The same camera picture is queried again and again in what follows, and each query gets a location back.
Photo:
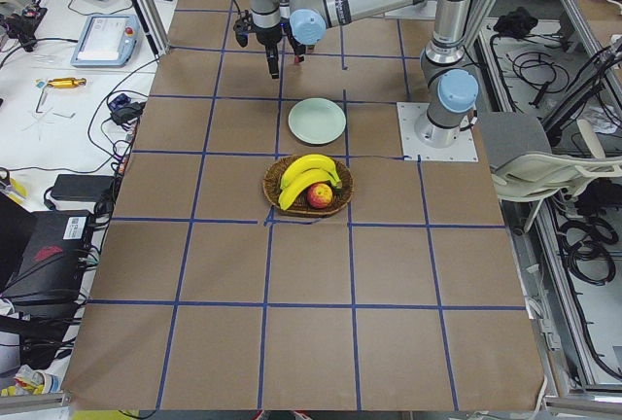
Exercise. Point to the brown wicker basket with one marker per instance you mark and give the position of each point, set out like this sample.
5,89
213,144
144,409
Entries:
341,197

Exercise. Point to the light green plate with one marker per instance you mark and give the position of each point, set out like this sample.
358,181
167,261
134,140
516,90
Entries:
316,121

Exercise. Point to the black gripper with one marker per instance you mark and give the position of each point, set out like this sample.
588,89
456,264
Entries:
267,37

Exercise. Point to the aluminium frame post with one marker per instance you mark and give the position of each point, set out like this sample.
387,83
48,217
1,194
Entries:
152,25

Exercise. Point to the blue teach pendant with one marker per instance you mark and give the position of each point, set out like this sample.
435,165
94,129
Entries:
106,41

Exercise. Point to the red yellow apple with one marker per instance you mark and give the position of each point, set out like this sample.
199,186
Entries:
319,196

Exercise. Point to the black computer tower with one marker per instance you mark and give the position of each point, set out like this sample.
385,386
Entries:
53,263

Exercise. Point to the yellow metal tool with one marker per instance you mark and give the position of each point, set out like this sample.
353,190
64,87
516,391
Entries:
62,83

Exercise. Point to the yellow banana bunch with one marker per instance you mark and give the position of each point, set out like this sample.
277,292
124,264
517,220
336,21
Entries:
304,172

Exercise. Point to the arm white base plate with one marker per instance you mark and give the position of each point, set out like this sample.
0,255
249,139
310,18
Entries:
421,140

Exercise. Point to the black power adapter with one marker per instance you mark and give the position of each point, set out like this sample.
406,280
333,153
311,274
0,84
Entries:
82,188

